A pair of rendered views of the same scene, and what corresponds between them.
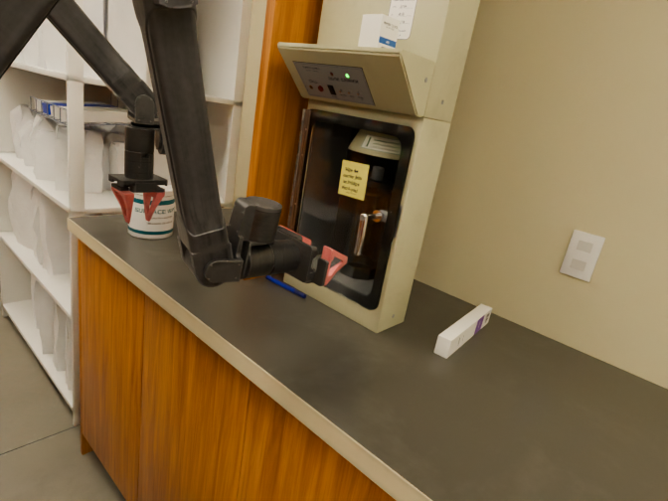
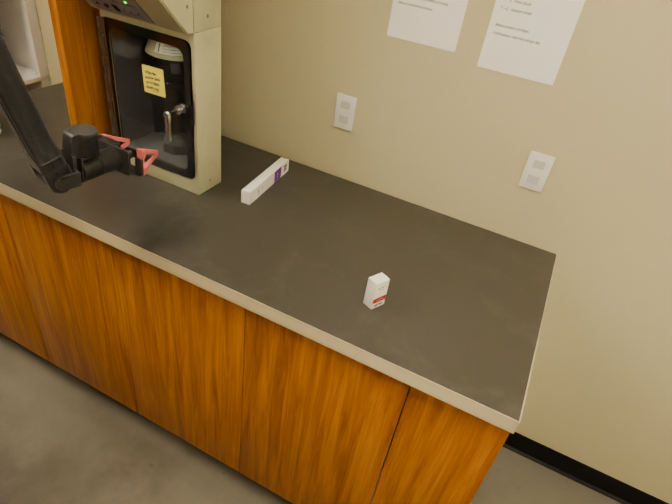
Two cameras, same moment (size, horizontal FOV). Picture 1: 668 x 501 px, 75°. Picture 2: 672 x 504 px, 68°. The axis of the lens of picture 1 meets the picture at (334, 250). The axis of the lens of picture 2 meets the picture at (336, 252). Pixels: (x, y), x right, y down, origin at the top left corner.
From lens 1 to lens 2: 0.62 m
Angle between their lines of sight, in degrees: 25
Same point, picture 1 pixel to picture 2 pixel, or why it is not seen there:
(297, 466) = (156, 290)
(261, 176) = (75, 79)
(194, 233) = (41, 163)
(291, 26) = not seen: outside the picture
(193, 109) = (17, 90)
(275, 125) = (75, 33)
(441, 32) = not seen: outside the picture
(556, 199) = (323, 68)
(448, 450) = (240, 261)
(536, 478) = (288, 265)
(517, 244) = (303, 105)
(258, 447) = (128, 286)
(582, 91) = not seen: outside the picture
